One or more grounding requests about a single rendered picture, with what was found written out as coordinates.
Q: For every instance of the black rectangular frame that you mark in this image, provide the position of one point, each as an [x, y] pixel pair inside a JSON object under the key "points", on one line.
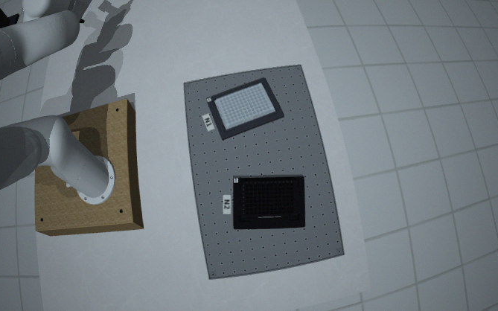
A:
{"points": [[248, 125]]}

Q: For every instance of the white label reading n1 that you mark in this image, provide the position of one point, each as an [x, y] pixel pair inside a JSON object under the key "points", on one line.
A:
{"points": [[208, 122]]}

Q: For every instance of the white n2 label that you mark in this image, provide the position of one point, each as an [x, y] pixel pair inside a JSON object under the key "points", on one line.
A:
{"points": [[226, 204]]}

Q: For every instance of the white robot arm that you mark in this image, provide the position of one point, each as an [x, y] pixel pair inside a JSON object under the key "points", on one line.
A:
{"points": [[48, 26]]}

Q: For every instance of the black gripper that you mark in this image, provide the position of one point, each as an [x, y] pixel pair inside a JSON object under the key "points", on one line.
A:
{"points": [[80, 7]]}

